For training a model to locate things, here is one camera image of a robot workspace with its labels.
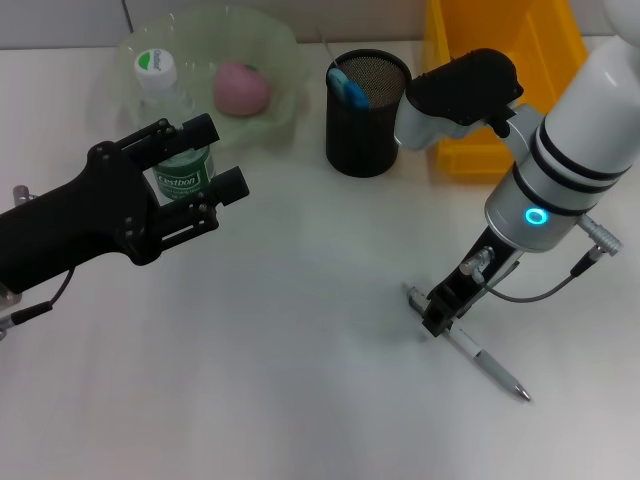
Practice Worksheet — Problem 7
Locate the clear bottle green label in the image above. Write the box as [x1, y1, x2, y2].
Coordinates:
[133, 48, 217, 206]

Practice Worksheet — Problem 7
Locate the right gripper cable with connector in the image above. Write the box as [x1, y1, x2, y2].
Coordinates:
[459, 214, 625, 303]

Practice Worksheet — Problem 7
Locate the pink toy peach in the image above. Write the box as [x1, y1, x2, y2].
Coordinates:
[213, 59, 274, 117]

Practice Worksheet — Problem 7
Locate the black mesh pen holder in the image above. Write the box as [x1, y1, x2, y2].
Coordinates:
[325, 48, 413, 178]

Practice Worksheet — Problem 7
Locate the gripper cable with connector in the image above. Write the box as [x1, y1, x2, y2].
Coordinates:
[459, 214, 625, 303]
[0, 185, 76, 341]

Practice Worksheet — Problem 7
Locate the clear plastic ruler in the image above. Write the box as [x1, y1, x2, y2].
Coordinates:
[317, 27, 340, 66]

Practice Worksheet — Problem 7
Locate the silver pen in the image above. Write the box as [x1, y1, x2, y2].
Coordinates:
[403, 283, 531, 404]

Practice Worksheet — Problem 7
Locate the left gripper cable with connector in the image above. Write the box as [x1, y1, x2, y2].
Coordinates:
[0, 185, 76, 341]

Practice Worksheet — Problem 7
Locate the green translucent fruit plate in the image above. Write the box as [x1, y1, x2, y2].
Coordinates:
[115, 4, 311, 150]

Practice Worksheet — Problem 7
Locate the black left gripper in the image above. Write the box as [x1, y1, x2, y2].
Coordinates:
[0, 142, 166, 296]

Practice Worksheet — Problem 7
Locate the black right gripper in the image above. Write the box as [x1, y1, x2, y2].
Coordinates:
[422, 227, 526, 337]

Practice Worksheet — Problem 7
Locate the yellow plastic bin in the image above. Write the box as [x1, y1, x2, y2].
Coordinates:
[422, 0, 589, 181]

